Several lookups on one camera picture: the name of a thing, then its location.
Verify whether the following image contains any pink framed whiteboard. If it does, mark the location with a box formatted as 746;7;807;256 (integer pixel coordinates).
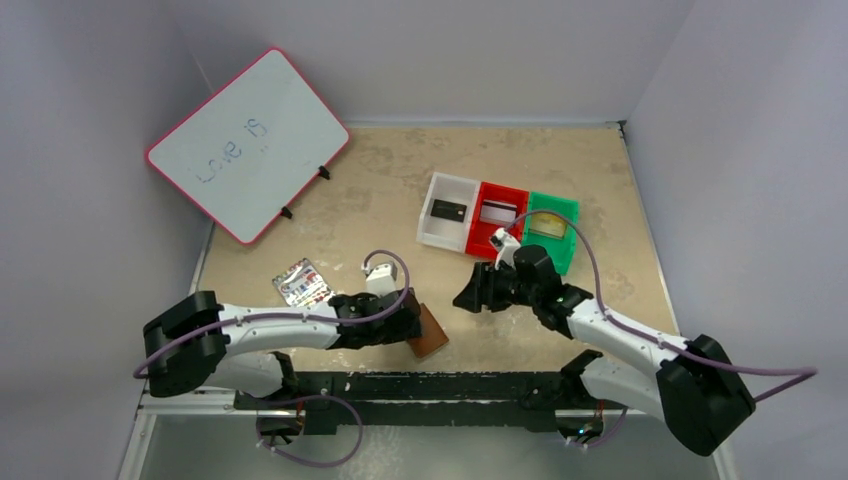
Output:
145;47;350;245

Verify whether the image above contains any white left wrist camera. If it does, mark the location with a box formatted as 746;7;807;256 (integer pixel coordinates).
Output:
362;261;398;297

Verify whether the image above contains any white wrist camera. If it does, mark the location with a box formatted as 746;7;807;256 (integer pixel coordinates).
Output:
362;261;398;297
489;227;521;270

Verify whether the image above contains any pack of coloured markers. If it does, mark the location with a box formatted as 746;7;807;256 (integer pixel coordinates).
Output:
271;258;335;307

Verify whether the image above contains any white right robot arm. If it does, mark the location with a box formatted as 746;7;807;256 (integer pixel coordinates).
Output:
453;246;756;456

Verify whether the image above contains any green plastic bin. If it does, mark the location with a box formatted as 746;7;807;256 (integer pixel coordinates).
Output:
521;192;580;276

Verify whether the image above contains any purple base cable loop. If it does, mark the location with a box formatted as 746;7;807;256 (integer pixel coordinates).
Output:
254;394;364;469

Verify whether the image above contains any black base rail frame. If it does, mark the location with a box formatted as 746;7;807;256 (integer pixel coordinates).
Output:
135;351;664;436

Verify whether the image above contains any white plastic bin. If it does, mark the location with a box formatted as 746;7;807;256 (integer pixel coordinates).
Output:
416;172;481;253

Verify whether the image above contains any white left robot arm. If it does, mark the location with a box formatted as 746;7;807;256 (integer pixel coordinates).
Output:
133;289;424;398

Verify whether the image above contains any gold credit card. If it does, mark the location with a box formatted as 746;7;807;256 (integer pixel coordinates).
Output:
529;213;568;240

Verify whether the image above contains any silver credit card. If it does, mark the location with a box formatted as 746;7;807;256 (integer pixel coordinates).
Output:
479;200;518;226

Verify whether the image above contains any brown leather card holder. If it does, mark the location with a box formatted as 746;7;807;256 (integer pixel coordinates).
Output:
406;303;449;361

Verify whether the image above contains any black credit card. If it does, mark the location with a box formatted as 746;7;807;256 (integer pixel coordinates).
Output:
429;199;467;223

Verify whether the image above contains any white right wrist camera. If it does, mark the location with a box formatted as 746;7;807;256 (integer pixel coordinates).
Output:
489;227;521;270

